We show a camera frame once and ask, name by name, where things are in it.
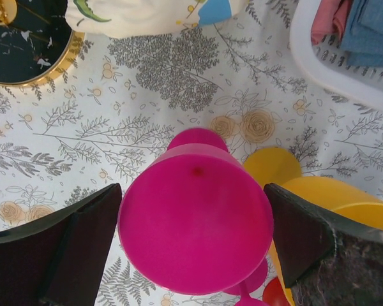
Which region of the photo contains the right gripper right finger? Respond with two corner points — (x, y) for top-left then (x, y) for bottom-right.
(264, 184), (383, 305)

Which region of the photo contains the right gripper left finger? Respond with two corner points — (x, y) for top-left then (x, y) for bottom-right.
(0, 184), (122, 305)

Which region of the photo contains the magenta wine glass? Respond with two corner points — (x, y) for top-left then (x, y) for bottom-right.
(223, 259), (269, 306)
(117, 127), (274, 295)

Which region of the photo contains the gold wine glass rack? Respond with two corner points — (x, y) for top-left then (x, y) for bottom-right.
(0, 1), (84, 86)

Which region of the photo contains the red wine glass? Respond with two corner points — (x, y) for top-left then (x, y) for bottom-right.
(262, 277), (290, 306)

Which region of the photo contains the white plastic basket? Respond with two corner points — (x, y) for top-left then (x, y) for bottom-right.
(290, 1), (383, 112)

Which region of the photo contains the blue folded towel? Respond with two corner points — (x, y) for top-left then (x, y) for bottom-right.
(340, 1), (383, 68)

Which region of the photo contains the pink folded cloth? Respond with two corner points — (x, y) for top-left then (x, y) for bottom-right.
(310, 0), (353, 45)

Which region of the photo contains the dinosaur print cloth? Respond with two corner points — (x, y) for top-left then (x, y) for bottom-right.
(64, 0), (248, 39)

